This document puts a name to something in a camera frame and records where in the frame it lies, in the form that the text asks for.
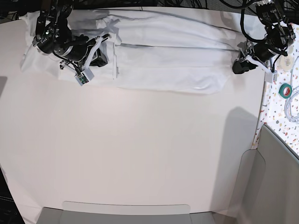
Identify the clear tape dispenser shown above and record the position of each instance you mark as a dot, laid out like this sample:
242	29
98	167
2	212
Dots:
286	62

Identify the white t-shirt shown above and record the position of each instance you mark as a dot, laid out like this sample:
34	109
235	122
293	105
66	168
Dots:
157	51

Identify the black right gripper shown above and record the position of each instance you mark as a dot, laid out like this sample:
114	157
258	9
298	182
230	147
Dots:
82	51

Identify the green tape roll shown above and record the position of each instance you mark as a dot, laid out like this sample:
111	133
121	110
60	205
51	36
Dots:
285	90

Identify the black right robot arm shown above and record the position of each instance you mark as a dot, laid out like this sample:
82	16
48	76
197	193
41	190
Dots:
54	37

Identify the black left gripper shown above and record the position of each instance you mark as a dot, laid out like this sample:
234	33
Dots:
261	50

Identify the terrazzo pattern side surface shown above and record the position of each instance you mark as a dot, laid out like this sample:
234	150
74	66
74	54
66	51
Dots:
282	114

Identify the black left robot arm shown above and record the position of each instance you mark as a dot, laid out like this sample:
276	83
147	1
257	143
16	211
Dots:
277	16

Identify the grey chair right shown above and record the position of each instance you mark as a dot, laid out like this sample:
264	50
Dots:
266	189

